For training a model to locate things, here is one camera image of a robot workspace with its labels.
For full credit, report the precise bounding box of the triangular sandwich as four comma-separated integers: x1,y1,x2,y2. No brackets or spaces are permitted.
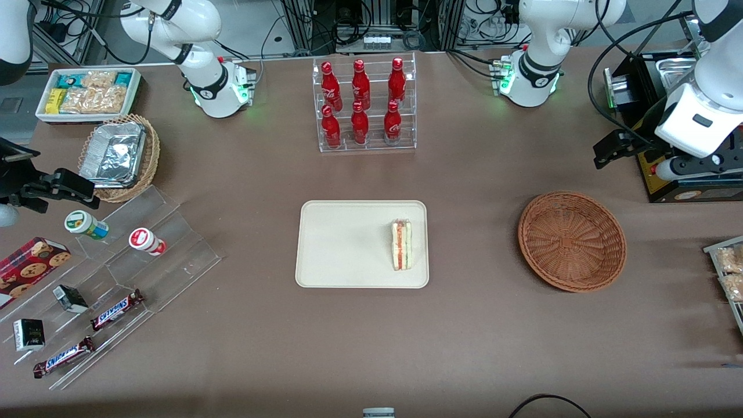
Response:
391,218,413,272

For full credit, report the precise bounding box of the aluminium foil tray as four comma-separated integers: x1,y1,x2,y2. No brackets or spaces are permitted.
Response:
79,121,147,189

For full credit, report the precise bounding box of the light wicker basket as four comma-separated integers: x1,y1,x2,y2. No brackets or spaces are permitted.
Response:
78,114,161,203

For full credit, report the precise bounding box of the grey tray with snacks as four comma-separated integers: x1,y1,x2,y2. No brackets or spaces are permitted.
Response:
703,235,743,336

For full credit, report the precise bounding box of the brown wicker basket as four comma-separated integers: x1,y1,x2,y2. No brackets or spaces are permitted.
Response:
518,191,627,293

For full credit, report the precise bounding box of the beige plastic tray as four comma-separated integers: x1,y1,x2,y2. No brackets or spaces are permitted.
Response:
295,200,430,289

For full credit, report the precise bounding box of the green lid yogurt cup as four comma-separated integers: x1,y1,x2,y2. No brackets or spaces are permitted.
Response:
64,210,110,241

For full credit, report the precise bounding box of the red tartan cookie box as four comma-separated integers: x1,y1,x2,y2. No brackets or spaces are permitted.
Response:
0,236,72,310

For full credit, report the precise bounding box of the black metal countertop machine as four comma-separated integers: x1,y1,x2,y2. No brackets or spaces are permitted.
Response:
604,49,743,204

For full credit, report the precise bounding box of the white plastic snack bin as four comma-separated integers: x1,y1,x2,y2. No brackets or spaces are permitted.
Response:
35,67,142,124

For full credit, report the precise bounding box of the clear cracker bag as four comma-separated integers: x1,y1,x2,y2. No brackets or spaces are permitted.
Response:
60,86,126,115
81,70,117,89

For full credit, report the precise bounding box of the red lid yogurt cup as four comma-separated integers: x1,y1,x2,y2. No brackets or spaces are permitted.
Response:
128,228,167,257

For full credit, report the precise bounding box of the dark green small carton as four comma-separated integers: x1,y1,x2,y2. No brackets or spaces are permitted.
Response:
52,284,89,314

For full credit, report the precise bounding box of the clear bagged snack pack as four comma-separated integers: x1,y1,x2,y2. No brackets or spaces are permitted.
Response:
719,273,743,303
714,245,743,274

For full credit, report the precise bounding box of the small black-white carton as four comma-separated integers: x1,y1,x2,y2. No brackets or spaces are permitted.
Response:
13,318,46,352

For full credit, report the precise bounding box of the Snickers chocolate bar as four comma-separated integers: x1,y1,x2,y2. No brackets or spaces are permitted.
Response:
90,289,145,332
33,336,95,379

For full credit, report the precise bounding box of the clear acrylic stepped display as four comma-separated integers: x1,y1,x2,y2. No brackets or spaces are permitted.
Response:
0,185,222,391

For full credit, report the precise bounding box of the red cola bottle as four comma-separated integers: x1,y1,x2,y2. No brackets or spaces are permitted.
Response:
383,100,403,145
321,104,342,150
351,59,372,109
321,62,343,111
351,102,370,146
388,57,407,104

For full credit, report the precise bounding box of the clear acrylic bottle rack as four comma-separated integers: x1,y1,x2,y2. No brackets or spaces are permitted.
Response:
312,52,417,153

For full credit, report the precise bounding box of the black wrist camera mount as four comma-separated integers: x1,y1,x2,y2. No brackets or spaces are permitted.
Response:
0,138,42,196

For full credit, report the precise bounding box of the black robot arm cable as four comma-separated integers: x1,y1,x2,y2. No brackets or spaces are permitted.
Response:
587,10,712,147

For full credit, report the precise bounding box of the aluminium frame rack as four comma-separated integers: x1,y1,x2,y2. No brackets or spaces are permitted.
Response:
282,0,465,54

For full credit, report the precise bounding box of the black cable loop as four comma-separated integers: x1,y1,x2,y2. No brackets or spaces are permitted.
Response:
509,394,593,418

